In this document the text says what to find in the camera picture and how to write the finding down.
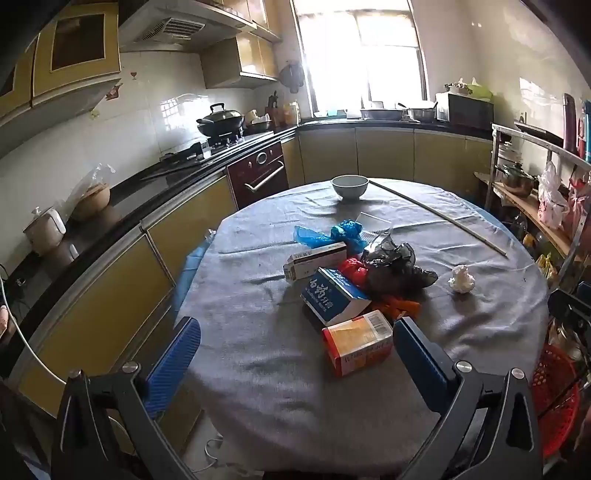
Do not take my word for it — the white bowl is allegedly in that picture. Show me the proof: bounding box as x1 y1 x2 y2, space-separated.
331 175 369 201

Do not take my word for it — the steel range hood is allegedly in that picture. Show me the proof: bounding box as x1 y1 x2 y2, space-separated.
119 0 257 52

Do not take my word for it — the red plastic basket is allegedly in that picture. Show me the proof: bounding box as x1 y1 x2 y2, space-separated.
531 344 581 460

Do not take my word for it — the black gas stove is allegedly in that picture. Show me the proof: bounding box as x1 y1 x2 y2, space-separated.
159 131 247 162

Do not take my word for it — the black wok with lid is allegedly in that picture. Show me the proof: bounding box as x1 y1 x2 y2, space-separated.
196 103 245 138

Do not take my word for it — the brown clay pot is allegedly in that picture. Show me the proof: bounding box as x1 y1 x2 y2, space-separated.
69 182 112 222

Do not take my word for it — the maroon thermos flask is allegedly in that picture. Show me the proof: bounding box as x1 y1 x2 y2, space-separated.
562 93 580 155

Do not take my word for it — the white cable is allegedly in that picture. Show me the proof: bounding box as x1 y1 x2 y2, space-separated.
0 263 68 386

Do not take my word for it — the blue plastic bag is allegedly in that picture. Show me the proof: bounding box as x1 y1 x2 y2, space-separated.
294 220 368 259

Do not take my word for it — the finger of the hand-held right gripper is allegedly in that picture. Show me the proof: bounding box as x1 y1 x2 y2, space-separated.
549 288 591 333

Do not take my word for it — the blue plastic table sheet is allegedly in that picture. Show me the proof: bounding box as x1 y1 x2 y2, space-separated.
173 231 218 324

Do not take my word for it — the bright window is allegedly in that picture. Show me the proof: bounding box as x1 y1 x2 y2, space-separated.
291 0 428 118

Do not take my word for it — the blue white cardboard box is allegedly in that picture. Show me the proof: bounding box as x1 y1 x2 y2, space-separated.
300 267 372 328

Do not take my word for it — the green bag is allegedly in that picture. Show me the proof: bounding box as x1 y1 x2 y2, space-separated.
466 78 494 102

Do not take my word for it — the clear plastic bag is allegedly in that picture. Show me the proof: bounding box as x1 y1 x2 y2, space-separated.
65 164 116 208

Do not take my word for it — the long thin wooden stick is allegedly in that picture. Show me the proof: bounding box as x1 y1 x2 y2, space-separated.
368 180 508 257

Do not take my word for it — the white tissue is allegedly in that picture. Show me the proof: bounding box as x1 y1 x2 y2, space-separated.
448 264 476 294

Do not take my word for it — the dark red oven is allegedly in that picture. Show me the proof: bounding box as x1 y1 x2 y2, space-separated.
226 141 290 210

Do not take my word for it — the metal shelf rack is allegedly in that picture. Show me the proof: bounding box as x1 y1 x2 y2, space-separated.
475 122 591 296

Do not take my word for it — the clear plastic container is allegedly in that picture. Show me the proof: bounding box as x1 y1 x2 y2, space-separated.
353 212 393 250

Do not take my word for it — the red pink plastic bag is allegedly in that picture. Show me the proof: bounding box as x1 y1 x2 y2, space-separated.
567 168 591 241

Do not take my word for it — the black kitchen countertop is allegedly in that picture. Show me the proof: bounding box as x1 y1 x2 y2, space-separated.
0 117 495 370

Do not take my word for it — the orange wrapper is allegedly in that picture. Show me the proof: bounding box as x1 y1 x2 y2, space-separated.
376 295 422 321

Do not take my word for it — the long white cardboard box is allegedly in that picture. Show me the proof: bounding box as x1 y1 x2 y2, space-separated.
283 242 348 282

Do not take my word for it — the black microwave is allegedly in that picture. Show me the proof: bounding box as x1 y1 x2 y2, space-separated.
435 92 495 131

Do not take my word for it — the grey tablecloth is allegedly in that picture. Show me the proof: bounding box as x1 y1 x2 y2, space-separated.
174 178 550 472

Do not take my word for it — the white rice cooker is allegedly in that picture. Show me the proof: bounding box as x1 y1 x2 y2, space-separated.
23 207 65 257

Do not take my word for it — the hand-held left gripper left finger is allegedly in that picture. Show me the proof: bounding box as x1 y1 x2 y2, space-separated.
51 316 202 480

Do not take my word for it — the steel pot with lid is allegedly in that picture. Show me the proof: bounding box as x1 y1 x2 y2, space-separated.
501 162 539 197

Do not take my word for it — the black plastic bag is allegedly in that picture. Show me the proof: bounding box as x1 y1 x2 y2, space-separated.
362 235 438 296

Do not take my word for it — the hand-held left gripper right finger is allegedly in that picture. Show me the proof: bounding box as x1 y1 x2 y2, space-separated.
392 316 543 480

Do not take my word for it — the flat metal basin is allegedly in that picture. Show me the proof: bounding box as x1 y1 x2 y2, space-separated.
360 107 409 121

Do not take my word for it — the yellow glass-door wall cabinet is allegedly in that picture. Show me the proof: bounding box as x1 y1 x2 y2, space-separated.
0 0 122 153

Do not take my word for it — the orange white cardboard box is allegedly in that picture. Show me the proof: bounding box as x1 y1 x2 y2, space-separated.
322 309 394 377

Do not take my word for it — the small wall fan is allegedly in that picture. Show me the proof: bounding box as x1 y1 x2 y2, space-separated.
279 62 305 93

